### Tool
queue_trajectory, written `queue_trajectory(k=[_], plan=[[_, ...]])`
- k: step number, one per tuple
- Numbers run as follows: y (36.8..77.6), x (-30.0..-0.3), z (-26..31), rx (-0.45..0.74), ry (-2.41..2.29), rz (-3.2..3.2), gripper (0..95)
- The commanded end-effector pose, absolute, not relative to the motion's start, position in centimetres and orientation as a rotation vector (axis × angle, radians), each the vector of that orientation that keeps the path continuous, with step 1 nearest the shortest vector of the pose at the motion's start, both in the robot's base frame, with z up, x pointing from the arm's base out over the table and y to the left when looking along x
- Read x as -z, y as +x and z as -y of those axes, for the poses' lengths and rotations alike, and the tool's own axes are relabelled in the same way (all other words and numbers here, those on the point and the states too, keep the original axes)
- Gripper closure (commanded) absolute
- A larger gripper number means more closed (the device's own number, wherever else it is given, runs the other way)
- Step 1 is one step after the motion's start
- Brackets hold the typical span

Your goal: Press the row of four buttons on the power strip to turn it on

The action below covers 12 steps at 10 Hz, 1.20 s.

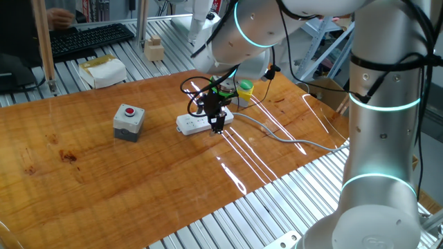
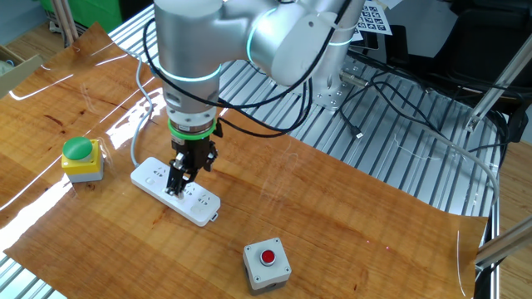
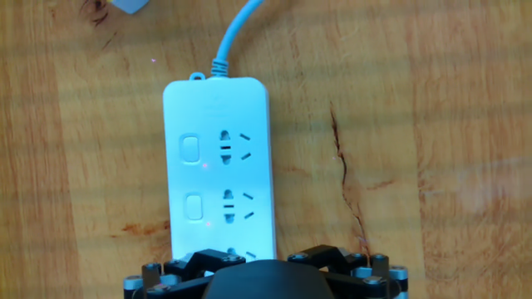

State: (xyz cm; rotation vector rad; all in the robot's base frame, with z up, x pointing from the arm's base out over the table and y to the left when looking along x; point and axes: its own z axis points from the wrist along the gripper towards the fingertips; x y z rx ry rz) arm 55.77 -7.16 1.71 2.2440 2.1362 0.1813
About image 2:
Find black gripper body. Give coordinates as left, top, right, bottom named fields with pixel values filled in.
left=170, top=131, right=219, bottom=174

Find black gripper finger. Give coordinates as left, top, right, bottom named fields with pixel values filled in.
left=165, top=152, right=186, bottom=196
left=176, top=159, right=200, bottom=199

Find white four-socket power strip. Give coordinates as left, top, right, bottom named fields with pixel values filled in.
left=130, top=156, right=222, bottom=228

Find green button yellow box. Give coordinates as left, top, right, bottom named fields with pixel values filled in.
left=61, top=135, right=105, bottom=184

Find red button grey box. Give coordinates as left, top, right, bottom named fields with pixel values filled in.
left=242, top=237, right=293, bottom=297

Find wood-grain table mat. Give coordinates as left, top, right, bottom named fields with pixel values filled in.
left=0, top=22, right=488, bottom=299

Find green plastic crate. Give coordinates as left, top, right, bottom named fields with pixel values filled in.
left=39, top=0, right=124, bottom=32

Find brown wooden sticks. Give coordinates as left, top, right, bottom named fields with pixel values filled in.
left=52, top=0, right=80, bottom=47

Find brown cardboard box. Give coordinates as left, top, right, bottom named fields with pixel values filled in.
left=0, top=43, right=45, bottom=100

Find printed marker sheet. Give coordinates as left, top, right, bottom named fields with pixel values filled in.
left=351, top=0, right=394, bottom=42

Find black office chair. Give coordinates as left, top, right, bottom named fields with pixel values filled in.
left=431, top=0, right=532, bottom=100

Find light grey power strip cord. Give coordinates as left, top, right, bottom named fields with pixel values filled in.
left=131, top=57, right=155, bottom=169

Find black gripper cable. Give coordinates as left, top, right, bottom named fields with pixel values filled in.
left=215, top=76, right=313, bottom=139

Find black USB cable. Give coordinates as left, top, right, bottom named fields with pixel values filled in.
left=338, top=81, right=421, bottom=140

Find thick grey cable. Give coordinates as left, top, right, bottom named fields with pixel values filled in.
left=394, top=124, right=500, bottom=208

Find aluminium frame beam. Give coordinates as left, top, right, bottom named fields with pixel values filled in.
left=465, top=32, right=532, bottom=134
left=473, top=215, right=532, bottom=269

